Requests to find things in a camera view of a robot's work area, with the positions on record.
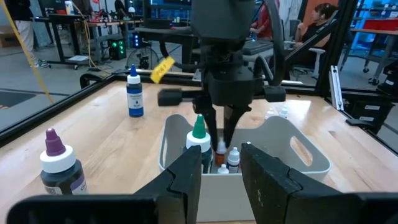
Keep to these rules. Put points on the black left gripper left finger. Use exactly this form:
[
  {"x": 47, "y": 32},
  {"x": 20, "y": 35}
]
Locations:
[{"x": 174, "y": 199}]

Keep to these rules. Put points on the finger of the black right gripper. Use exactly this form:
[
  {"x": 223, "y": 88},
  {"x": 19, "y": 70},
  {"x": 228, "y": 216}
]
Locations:
[
  {"x": 211, "y": 124},
  {"x": 231, "y": 121}
]

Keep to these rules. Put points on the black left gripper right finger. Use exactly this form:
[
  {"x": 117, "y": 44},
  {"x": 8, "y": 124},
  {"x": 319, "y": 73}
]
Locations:
[{"x": 273, "y": 193}]

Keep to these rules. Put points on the large green food coloring bottle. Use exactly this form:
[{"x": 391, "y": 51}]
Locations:
[{"x": 199, "y": 127}]

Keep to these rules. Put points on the small orange food coloring bottle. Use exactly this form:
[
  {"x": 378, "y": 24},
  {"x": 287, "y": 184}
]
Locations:
[{"x": 220, "y": 157}]

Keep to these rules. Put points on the small blue food coloring bottle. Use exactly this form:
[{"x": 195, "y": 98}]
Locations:
[{"x": 233, "y": 160}]

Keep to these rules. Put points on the large blue food coloring bottle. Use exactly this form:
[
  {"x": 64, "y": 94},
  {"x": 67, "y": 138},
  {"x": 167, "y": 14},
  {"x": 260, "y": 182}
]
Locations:
[{"x": 135, "y": 102}]

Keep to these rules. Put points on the large purple food coloring bottle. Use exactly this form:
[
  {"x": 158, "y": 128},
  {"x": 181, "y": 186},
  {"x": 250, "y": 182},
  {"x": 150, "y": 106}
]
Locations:
[{"x": 59, "y": 177}]

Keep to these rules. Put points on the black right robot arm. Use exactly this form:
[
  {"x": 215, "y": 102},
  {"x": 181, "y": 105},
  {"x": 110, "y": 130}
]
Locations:
[{"x": 222, "y": 18}]

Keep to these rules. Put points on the person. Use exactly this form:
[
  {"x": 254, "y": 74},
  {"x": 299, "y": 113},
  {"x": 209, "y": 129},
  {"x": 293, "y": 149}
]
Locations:
[
  {"x": 263, "y": 21},
  {"x": 25, "y": 34},
  {"x": 311, "y": 34}
]

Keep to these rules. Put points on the white office chair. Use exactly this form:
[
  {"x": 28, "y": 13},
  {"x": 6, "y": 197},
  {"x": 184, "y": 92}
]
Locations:
[{"x": 317, "y": 54}]

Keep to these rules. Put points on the computer with green lights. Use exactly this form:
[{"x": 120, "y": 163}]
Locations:
[{"x": 117, "y": 49}]

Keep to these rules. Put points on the red storage bin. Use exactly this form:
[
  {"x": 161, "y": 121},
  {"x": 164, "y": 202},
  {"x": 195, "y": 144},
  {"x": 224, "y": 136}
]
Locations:
[{"x": 381, "y": 25}]

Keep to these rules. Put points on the silver aluminium bracket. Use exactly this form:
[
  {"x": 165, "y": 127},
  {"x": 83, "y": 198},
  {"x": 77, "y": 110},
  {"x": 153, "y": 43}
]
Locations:
[{"x": 336, "y": 87}]

